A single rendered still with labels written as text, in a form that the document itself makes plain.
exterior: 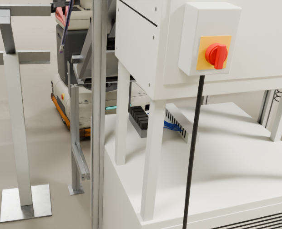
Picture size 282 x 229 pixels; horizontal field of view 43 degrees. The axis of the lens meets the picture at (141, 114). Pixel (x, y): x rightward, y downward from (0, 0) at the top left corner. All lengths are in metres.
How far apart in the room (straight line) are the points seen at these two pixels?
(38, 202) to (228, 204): 1.17
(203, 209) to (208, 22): 0.59
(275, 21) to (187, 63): 0.25
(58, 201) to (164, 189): 0.99
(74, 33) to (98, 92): 1.31
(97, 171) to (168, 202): 0.39
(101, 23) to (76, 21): 1.34
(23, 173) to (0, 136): 0.79
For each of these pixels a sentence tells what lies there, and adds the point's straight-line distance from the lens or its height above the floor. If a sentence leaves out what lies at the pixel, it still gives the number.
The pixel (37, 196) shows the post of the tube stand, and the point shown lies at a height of 0.01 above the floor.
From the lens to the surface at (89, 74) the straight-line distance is 1.77.
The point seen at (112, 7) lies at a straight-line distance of 1.29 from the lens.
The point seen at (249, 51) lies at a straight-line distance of 0.89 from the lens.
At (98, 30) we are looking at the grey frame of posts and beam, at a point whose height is 1.05.
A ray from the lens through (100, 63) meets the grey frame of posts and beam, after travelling 1.20.
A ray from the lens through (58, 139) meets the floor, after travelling 2.56.
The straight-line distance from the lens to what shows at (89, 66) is 1.74.
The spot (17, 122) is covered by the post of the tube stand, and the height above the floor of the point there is 0.51.
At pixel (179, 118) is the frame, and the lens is 1.47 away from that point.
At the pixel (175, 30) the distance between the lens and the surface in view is 0.77.
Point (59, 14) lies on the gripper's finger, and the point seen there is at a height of 0.99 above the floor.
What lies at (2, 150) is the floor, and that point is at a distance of 2.50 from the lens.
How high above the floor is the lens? 1.35
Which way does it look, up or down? 28 degrees down
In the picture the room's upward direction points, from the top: 4 degrees clockwise
